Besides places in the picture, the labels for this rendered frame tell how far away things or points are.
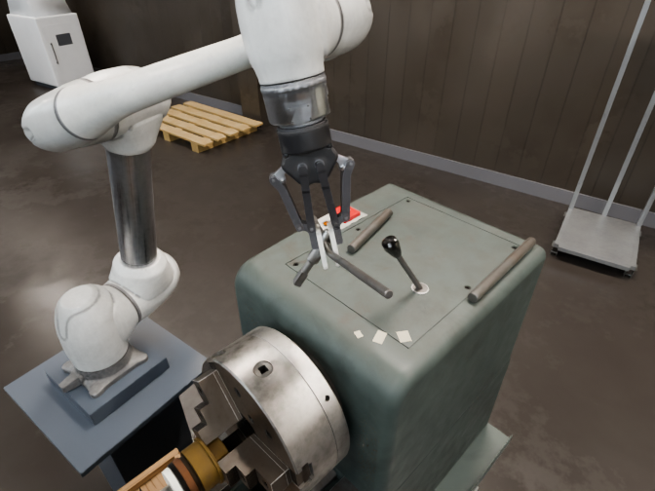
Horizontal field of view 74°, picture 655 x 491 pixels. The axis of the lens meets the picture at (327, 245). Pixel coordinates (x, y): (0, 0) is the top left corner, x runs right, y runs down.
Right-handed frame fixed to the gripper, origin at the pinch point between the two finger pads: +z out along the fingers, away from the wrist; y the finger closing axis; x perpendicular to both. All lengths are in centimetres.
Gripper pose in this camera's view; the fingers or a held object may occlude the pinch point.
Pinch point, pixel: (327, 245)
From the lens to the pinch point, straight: 70.9
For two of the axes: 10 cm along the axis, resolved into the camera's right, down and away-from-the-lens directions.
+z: 1.8, 8.7, 4.6
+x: -1.1, -4.5, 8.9
